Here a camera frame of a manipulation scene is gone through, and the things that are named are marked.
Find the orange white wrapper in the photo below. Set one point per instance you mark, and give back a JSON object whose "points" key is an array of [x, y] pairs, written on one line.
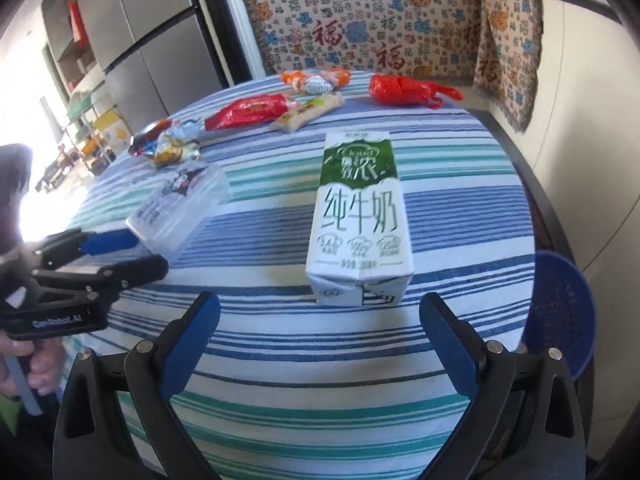
{"points": [[315, 81]]}

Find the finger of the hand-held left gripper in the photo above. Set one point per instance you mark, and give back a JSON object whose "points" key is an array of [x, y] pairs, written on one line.
{"points": [[110, 242], [135, 272]]}

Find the clear plastic box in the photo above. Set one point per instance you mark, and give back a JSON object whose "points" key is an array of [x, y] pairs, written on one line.
{"points": [[177, 210]]}

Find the dark patterned floor mat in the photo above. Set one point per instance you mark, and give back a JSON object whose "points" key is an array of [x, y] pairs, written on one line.
{"points": [[542, 220]]}

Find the grey refrigerator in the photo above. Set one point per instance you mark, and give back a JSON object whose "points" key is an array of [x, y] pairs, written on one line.
{"points": [[145, 35]]}

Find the white kitchen counter cabinet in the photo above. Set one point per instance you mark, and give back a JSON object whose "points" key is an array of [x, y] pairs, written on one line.
{"points": [[590, 135]]}

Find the blue plastic bin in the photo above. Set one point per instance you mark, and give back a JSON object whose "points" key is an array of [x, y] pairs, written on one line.
{"points": [[565, 310]]}

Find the striped tablecloth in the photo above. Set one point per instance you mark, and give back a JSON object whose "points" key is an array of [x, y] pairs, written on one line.
{"points": [[260, 360]]}

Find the white bar packet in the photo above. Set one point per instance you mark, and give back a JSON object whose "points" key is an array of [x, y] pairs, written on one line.
{"points": [[307, 112]]}

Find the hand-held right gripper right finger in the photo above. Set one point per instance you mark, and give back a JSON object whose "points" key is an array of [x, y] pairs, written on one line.
{"points": [[450, 345]]}

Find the small printed floral cloth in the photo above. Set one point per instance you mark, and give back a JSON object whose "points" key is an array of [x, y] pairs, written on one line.
{"points": [[507, 45]]}

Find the green storage rack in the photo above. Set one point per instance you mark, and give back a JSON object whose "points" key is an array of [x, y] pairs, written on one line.
{"points": [[82, 120]]}

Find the hanging red bag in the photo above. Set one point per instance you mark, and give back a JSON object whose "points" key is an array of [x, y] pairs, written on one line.
{"points": [[76, 20]]}

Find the grey shelf cabinet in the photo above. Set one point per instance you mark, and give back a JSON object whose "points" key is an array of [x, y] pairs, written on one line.
{"points": [[65, 45]]}

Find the gold foil wrapper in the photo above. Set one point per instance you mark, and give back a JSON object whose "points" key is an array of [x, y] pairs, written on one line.
{"points": [[175, 147]]}

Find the red snack packet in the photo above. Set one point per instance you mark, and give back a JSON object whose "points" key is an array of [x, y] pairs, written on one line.
{"points": [[245, 112]]}

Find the dark foil wrapper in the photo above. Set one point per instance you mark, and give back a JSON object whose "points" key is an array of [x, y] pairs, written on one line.
{"points": [[147, 137]]}

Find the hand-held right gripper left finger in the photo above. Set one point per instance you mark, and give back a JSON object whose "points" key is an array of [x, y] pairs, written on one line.
{"points": [[190, 345]]}

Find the person's left hand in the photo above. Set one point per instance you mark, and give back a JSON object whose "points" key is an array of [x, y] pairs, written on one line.
{"points": [[47, 367]]}

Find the large printed floral cloth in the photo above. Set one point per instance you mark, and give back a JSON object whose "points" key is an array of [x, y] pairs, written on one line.
{"points": [[360, 20]]}

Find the red plastic bag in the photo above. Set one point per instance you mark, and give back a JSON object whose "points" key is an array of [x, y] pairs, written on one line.
{"points": [[400, 90]]}

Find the green white milk carton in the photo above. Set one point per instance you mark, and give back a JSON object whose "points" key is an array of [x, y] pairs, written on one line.
{"points": [[357, 210]]}

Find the yellow cardboard box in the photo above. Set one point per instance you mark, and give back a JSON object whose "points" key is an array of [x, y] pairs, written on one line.
{"points": [[112, 132]]}

